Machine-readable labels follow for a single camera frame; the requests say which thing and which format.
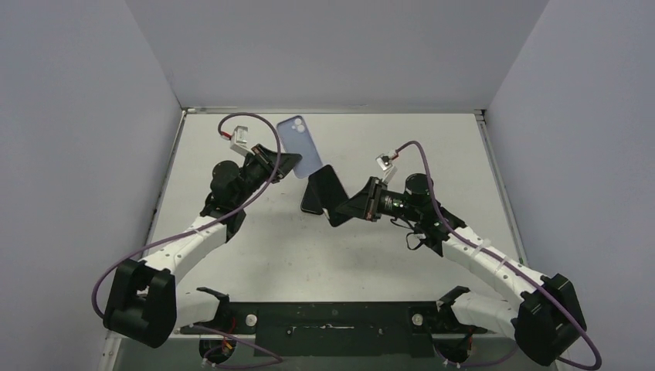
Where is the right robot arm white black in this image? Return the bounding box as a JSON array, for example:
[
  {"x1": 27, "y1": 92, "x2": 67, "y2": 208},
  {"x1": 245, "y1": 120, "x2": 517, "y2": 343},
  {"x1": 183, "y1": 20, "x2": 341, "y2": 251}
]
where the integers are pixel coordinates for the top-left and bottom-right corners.
[{"x1": 333, "y1": 173, "x2": 586, "y2": 366}]

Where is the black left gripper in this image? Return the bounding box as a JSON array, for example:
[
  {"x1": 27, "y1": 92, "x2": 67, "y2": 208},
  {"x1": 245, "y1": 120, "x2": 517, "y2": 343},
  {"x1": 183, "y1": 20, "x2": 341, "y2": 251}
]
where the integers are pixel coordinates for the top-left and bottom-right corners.
[{"x1": 233, "y1": 144, "x2": 301, "y2": 206}]

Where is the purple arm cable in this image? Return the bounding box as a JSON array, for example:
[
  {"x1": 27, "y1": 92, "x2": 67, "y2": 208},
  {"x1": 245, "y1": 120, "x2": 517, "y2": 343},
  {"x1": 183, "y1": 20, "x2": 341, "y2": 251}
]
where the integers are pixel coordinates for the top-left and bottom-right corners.
[
  {"x1": 394, "y1": 141, "x2": 603, "y2": 371},
  {"x1": 90, "y1": 112, "x2": 283, "y2": 321}
]

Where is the lilac silicone phone case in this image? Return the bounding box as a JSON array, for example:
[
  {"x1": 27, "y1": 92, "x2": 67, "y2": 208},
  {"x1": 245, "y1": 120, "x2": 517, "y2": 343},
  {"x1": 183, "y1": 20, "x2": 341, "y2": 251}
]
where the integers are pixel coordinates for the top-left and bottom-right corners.
[{"x1": 276, "y1": 115, "x2": 324, "y2": 179}]

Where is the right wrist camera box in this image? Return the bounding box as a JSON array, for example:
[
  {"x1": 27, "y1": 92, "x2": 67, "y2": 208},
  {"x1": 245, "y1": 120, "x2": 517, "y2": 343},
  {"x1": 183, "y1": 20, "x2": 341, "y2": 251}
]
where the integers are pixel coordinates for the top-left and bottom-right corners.
[{"x1": 376, "y1": 151, "x2": 398, "y2": 178}]

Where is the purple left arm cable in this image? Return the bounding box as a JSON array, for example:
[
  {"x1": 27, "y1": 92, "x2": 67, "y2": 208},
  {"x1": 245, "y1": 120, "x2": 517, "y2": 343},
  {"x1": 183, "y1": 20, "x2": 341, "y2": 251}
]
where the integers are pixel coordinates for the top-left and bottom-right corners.
[{"x1": 90, "y1": 112, "x2": 283, "y2": 321}]

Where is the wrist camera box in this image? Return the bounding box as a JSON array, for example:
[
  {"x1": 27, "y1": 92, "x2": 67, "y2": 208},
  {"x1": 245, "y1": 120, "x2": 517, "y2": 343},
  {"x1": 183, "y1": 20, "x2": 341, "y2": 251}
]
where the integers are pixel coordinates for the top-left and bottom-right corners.
[
  {"x1": 229, "y1": 125, "x2": 252, "y2": 157},
  {"x1": 376, "y1": 151, "x2": 398, "y2": 178}
]

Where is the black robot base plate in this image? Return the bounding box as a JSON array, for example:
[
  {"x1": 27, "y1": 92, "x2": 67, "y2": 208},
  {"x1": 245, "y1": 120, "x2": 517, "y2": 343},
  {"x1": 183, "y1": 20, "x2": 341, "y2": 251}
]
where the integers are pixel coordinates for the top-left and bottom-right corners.
[{"x1": 206, "y1": 301, "x2": 485, "y2": 358}]

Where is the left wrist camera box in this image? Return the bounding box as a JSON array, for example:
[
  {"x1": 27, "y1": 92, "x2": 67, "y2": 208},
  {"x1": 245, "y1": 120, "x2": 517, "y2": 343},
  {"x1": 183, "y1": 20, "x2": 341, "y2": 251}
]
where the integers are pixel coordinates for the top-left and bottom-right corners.
[{"x1": 229, "y1": 125, "x2": 252, "y2": 157}]

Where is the purple phone black screen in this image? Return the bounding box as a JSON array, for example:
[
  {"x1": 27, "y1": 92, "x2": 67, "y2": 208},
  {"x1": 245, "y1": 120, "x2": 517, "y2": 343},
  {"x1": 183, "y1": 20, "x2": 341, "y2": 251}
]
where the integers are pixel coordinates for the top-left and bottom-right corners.
[{"x1": 308, "y1": 165, "x2": 348, "y2": 227}]

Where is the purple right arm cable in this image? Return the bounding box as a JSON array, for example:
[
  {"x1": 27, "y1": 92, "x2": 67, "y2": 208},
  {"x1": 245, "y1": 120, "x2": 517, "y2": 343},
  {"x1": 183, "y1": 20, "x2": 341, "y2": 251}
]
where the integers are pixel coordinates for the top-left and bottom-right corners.
[{"x1": 394, "y1": 141, "x2": 603, "y2": 371}]

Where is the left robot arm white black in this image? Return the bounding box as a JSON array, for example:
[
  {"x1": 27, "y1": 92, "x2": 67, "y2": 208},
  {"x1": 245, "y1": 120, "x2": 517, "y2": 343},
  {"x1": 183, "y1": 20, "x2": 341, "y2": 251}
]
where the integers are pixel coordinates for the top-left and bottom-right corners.
[{"x1": 102, "y1": 145, "x2": 302, "y2": 348}]

